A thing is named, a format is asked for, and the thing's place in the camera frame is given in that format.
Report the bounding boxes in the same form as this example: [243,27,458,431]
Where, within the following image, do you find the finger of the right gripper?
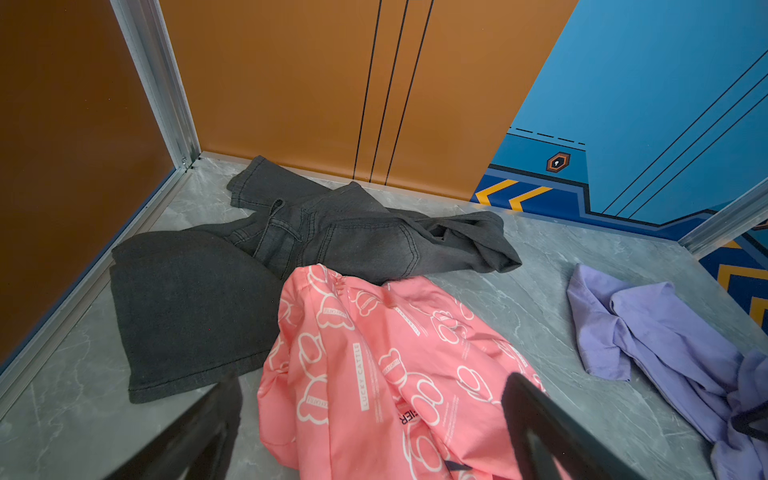
[730,403,767,443]

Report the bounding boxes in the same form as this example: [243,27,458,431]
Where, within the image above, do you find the right aluminium corner post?
[678,179,768,259]

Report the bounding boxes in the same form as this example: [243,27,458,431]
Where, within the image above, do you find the aluminium corner post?
[678,179,768,259]
[110,0,202,170]

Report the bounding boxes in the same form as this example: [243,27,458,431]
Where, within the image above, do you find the purple cloth shirt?
[567,265,767,479]

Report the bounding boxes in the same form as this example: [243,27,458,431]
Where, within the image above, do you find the dark grey jeans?
[110,157,521,404]

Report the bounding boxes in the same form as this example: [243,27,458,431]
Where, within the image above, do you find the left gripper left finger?
[108,375,243,479]

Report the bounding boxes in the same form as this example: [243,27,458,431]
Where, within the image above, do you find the left aluminium corner post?
[110,0,202,170]

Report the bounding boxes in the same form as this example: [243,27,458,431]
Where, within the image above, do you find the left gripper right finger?
[501,373,641,480]

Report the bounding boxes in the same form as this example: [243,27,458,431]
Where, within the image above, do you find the pink bear print cloth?
[258,264,541,479]

